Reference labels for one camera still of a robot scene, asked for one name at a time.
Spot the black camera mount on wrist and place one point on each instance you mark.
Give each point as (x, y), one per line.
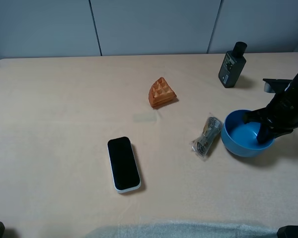
(276, 86)

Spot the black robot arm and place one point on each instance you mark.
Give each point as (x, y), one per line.
(280, 116)

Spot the blue plastic bowl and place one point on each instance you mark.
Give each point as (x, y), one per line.
(240, 138)

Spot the black bottle with cap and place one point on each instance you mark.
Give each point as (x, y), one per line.
(232, 65)

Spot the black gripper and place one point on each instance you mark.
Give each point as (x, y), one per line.
(282, 115)

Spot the black and white eraser block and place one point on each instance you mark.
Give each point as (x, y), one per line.
(123, 164)

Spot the grey cloth at bottom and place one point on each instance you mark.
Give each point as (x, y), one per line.
(183, 230)

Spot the orange waffle toy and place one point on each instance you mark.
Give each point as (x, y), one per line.
(160, 93)

